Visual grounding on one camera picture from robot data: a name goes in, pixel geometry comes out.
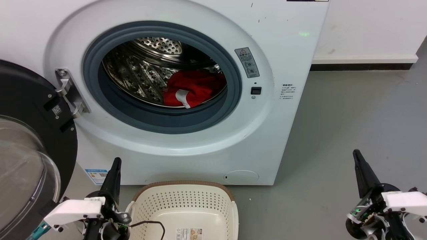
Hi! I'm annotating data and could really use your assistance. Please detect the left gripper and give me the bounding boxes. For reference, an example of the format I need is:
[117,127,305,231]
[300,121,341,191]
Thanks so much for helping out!
[82,158,132,240]

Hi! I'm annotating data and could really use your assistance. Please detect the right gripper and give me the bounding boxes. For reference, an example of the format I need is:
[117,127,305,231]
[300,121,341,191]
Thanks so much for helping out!
[345,150,427,240]

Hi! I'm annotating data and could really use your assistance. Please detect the cream perforated laundry basket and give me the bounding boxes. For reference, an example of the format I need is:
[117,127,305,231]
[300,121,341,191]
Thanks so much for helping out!
[125,181,239,240]

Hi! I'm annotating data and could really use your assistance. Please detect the printed product label sticker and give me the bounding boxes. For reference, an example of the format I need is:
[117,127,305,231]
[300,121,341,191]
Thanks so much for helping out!
[176,228,203,240]

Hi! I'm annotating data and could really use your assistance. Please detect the stainless steel washing machine drum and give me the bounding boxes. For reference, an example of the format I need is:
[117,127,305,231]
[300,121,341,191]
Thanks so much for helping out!
[102,37,228,108]

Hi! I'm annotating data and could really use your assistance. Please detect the black round washer door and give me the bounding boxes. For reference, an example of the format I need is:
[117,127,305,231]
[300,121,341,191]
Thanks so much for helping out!
[0,59,78,240]

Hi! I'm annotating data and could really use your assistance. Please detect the blue energy label sticker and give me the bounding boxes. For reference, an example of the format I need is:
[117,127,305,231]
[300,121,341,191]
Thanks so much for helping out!
[84,169,109,185]

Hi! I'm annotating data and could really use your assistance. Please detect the silver metal door hinge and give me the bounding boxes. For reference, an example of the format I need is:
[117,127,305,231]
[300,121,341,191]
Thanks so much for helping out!
[55,68,91,119]

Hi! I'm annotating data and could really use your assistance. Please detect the white and black baseboard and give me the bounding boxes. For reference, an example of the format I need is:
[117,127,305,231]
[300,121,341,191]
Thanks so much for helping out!
[310,55,419,71]

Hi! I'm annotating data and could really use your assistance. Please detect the small printed text sticker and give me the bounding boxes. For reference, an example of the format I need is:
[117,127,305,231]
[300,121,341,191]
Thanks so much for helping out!
[280,83,296,101]

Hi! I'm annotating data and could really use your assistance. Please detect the round white filter cover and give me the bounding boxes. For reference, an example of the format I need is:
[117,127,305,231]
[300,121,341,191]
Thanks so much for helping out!
[224,170,260,185]

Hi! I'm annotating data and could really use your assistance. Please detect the red garment with grey patch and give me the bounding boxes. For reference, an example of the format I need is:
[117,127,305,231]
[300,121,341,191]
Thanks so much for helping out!
[163,69,227,109]

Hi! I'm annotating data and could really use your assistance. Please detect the grey rubber door gasket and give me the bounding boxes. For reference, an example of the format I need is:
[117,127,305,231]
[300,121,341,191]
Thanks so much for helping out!
[82,21,243,135]

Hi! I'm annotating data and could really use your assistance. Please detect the white front-load washing machine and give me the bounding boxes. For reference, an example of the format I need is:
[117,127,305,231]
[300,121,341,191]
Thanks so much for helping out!
[0,0,330,186]

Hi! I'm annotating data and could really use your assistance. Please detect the grey warning sticker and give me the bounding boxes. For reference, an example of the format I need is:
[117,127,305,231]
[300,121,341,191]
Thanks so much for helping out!
[234,47,260,79]

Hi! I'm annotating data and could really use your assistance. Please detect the thin black cable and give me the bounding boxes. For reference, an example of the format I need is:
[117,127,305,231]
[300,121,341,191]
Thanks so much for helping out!
[129,220,166,240]

